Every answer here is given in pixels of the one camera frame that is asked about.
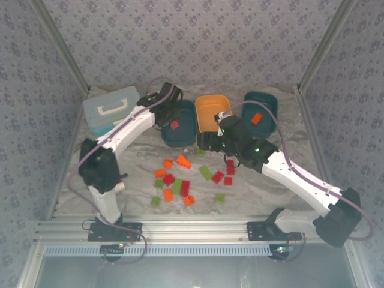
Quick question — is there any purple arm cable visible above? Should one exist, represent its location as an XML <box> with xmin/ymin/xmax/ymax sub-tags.
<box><xmin>221</xmin><ymin>100</ymin><xmax>376</xmax><ymax>241</ymax></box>
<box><xmin>66</xmin><ymin>77</ymin><xmax>175</xmax><ymax>224</ymax></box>

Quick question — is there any black controller board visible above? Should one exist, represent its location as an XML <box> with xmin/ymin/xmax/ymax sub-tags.
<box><xmin>269</xmin><ymin>244</ymin><xmax>293</xmax><ymax>262</ymax></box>
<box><xmin>100</xmin><ymin>243</ymin><xmax>127</xmax><ymax>262</ymax></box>

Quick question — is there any white slotted cable duct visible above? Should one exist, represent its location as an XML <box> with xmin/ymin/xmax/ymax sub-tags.
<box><xmin>44</xmin><ymin>243</ymin><xmax>275</xmax><ymax>258</ymax></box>

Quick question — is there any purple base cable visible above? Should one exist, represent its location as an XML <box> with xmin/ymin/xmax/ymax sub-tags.
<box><xmin>283</xmin><ymin>232</ymin><xmax>307</xmax><ymax>262</ymax></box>
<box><xmin>101</xmin><ymin>223</ymin><xmax>148</xmax><ymax>265</ymax></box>

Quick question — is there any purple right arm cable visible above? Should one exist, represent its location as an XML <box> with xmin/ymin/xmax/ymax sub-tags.
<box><xmin>221</xmin><ymin>100</ymin><xmax>376</xmax><ymax>241</ymax></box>

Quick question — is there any aluminium corner post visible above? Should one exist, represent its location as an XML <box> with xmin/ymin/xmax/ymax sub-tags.
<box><xmin>296</xmin><ymin>0</ymin><xmax>358</xmax><ymax>92</ymax></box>
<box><xmin>29</xmin><ymin>0</ymin><xmax>91</xmax><ymax>94</ymax></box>

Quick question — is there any long orange lego brick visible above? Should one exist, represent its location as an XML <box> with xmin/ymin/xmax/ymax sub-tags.
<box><xmin>176</xmin><ymin>154</ymin><xmax>192</xmax><ymax>169</ymax></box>

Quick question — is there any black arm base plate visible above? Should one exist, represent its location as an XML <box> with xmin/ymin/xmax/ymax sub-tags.
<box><xmin>246</xmin><ymin>221</ymin><xmax>302</xmax><ymax>242</ymax></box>
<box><xmin>87</xmin><ymin>221</ymin><xmax>142</xmax><ymax>242</ymax></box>

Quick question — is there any dark teal container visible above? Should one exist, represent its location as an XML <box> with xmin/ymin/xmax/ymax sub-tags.
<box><xmin>241</xmin><ymin>91</ymin><xmax>279</xmax><ymax>139</ymax></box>
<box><xmin>160</xmin><ymin>99</ymin><xmax>199</xmax><ymax>148</ymax></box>

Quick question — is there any aluminium cross rail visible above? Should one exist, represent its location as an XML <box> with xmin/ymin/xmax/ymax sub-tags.
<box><xmin>33</xmin><ymin>213</ymin><xmax>359</xmax><ymax>244</ymax></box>

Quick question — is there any light blue case, white handle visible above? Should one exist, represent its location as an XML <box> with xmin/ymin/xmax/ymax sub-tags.
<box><xmin>83</xmin><ymin>86</ymin><xmax>148</xmax><ymax>136</ymax></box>

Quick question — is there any orange container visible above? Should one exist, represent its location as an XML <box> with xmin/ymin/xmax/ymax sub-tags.
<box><xmin>194</xmin><ymin>94</ymin><xmax>232</xmax><ymax>134</ymax></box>

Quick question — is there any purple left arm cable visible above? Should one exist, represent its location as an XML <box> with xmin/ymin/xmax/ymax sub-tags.
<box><xmin>66</xmin><ymin>77</ymin><xmax>175</xmax><ymax>224</ymax></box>

